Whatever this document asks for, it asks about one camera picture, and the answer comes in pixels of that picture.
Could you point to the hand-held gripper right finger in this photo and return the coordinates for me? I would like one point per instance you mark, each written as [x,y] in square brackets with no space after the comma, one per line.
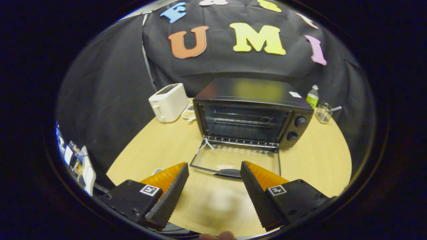
[258,200]

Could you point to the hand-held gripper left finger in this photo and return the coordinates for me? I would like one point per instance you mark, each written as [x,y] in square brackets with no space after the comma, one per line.
[168,200]

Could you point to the black toaster oven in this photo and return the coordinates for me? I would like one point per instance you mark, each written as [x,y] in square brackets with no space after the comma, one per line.
[253,90]

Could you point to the white bread toaster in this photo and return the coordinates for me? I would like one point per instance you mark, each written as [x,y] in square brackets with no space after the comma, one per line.
[168,103]

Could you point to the white plate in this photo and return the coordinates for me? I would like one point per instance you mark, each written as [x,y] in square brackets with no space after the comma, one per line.
[157,171]

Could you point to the white printed papers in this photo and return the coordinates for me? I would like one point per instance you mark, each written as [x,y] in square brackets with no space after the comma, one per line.
[85,166]

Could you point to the small white object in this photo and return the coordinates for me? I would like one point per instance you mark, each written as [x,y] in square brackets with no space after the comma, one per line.
[189,112]

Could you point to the clear glass jar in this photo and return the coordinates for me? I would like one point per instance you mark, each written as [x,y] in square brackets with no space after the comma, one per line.
[323,114]

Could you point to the green drink bottle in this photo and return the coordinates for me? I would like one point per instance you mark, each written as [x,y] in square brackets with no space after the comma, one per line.
[312,98]

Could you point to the black backdrop cloth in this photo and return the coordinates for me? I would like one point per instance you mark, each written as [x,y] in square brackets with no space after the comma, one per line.
[110,100]

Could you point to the metal spoon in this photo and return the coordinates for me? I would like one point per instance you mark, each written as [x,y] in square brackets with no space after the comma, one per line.
[336,108]

